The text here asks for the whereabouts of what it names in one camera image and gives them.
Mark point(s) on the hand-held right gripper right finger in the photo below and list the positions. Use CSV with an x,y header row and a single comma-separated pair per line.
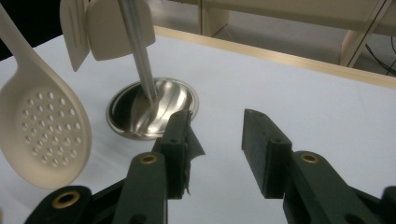
x,y
264,149

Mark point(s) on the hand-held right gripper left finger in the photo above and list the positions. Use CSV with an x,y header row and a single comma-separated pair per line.
x,y
176,140

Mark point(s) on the metal utensil stand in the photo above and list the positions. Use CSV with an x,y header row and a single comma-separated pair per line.
x,y
176,93

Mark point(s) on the beige solid spatula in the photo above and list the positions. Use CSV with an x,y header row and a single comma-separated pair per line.
x,y
106,31

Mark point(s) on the beige perforated skimmer spoon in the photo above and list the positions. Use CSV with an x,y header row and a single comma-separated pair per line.
x,y
46,169

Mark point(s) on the light wooden bench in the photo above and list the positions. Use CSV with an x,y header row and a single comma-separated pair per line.
x,y
280,11

